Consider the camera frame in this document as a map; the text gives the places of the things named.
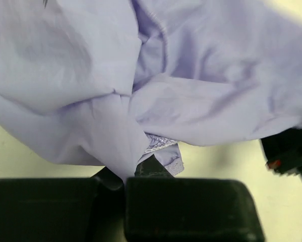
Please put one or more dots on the lilac zip-up jacket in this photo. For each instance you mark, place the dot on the lilac zip-up jacket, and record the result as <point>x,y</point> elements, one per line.
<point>114,82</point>

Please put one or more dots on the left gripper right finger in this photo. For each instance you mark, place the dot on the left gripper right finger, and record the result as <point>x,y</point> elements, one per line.
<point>160,207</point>

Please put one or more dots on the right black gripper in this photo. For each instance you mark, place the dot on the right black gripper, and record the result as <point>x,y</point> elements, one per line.
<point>283,152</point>

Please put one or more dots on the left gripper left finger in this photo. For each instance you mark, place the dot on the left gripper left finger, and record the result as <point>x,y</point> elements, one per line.
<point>62,209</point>

